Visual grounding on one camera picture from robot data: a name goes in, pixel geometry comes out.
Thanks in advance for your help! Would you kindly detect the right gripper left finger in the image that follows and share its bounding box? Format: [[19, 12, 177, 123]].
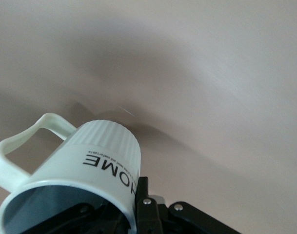
[[23, 201, 137, 234]]

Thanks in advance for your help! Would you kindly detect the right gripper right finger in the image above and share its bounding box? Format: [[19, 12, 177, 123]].
[[134, 175, 242, 234]]

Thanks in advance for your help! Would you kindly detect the white ribbed mug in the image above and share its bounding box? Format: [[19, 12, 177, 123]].
[[0, 112, 142, 234]]

